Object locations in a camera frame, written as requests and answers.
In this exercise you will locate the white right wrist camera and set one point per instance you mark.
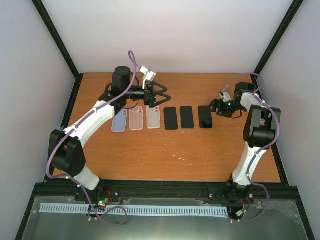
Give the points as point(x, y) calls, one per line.
point(225, 97)

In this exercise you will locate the light blue slotted cable duct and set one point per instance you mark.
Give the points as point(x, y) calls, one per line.
point(137, 210)

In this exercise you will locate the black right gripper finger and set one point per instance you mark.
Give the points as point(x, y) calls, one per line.
point(213, 103)
point(214, 108)

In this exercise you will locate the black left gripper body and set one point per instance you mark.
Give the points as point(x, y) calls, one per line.
point(148, 100)

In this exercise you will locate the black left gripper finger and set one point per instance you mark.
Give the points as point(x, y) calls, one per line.
point(155, 86)
point(164, 98)

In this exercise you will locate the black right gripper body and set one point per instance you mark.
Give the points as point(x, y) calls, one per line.
point(226, 110)

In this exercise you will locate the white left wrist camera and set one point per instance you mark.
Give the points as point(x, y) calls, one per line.
point(148, 76)

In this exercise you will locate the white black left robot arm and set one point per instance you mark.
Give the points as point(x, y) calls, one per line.
point(66, 152)

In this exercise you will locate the black frame post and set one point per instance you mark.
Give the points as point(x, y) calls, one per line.
point(279, 33)
point(48, 22)

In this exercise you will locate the black phone from lilac case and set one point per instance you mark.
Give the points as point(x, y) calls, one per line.
point(205, 117)

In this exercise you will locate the black left frame post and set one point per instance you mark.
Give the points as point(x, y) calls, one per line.
point(48, 22)

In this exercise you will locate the black right frame post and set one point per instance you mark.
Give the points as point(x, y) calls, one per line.
point(279, 33)

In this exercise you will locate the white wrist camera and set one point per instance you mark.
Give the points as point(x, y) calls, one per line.
point(148, 76)
point(225, 97)

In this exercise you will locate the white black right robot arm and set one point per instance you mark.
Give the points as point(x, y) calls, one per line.
point(260, 132)

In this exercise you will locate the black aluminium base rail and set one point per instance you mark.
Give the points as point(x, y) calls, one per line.
point(162, 191)

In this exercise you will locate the cream white phone case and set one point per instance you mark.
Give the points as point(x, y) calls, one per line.
point(153, 117)

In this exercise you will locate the dark green phone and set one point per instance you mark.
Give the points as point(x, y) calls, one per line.
point(187, 118)

